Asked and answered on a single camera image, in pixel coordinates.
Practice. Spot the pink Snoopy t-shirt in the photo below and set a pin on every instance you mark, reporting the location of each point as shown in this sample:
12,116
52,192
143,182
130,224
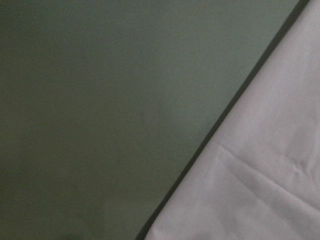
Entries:
258,178

